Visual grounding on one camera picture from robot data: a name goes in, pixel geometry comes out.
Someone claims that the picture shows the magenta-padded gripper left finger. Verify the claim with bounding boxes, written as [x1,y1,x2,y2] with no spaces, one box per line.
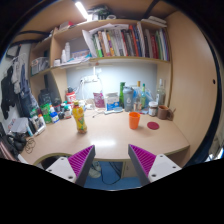
[45,144,96,188]

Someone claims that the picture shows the yellow-label drink bottle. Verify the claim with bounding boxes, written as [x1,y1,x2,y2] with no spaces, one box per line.
[72,100,88,134]

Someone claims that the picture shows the orange plastic cup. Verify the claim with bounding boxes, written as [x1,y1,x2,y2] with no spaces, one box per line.
[128,111,141,130]

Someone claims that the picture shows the brown jar white lid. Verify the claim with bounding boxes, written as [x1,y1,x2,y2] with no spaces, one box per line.
[148,100,159,117]

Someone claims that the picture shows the hanging dark clothes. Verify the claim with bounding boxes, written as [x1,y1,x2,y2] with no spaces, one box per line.
[0,54,34,119]

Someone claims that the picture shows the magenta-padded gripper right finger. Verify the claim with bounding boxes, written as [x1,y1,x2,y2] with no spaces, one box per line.
[127,143,183,187]

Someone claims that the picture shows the white bottle orange cap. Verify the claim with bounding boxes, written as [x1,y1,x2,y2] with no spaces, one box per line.
[37,113,46,127]

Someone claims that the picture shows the brown ceramic mug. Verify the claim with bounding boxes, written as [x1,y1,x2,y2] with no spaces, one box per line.
[157,105,174,121]

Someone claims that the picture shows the red and white canister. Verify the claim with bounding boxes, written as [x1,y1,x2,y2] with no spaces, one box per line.
[65,91,77,107]

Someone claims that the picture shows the white power strip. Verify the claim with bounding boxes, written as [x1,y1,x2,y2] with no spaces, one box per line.
[81,75,100,84]

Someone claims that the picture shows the tall green bottle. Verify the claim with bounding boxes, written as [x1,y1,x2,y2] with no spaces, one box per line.
[119,81,126,108]

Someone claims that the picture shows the clear bottle green cap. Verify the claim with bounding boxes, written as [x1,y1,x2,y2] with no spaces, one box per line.
[140,83,147,109]

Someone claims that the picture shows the light blue hairbrush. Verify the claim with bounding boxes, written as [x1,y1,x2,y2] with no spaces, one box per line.
[103,106,124,116]

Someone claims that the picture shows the dark jar green lid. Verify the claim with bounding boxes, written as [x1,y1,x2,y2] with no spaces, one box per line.
[63,105,73,120]

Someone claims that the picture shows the white bottle blue label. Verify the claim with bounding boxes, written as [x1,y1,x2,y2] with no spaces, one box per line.
[49,106,60,124]

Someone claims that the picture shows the white ceiling light bar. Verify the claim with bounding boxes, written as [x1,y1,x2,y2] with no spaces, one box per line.
[74,1,90,20]

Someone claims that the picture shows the blue and white box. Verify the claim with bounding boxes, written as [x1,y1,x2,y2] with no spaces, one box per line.
[105,92,120,111]

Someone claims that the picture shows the blue bottle gold cap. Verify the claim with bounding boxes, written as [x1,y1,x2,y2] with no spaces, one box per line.
[134,80,143,113]

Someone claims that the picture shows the large clear glass bottle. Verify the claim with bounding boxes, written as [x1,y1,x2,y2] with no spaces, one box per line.
[155,78,167,107]

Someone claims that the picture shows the flat round red coaster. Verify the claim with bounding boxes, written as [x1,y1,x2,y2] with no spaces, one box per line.
[146,121,160,131]

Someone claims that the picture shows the pink pouch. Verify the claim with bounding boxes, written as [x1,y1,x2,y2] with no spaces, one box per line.
[92,91,106,109]

